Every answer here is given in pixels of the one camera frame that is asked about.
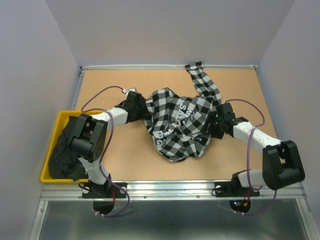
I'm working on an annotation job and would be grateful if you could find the dark shirt in bin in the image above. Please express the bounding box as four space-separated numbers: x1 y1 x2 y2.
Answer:
48 116 88 181

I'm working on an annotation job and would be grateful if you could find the yellow plastic bin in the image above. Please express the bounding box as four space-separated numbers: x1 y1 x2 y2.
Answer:
40 110 110 185

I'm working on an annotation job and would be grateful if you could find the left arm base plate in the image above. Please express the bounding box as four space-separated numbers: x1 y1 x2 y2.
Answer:
78 181 127 199

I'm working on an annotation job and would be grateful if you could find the aluminium front rail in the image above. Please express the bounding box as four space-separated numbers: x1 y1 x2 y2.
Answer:
39 178 307 202

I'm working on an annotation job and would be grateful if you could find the black white checkered shirt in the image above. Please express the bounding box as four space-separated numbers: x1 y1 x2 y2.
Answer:
143 61 222 163

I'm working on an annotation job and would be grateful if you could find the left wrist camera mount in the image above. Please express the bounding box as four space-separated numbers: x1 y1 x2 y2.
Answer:
121 87 137 96

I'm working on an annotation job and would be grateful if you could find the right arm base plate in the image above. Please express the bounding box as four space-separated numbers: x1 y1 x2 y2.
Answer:
211 181 260 198

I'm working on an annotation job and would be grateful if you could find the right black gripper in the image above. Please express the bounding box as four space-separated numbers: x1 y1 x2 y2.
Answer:
199 111 224 139

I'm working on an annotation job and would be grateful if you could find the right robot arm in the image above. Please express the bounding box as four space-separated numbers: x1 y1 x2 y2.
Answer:
203 102 306 196

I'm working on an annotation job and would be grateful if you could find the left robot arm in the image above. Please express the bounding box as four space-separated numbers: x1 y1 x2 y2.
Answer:
67 89 148 197

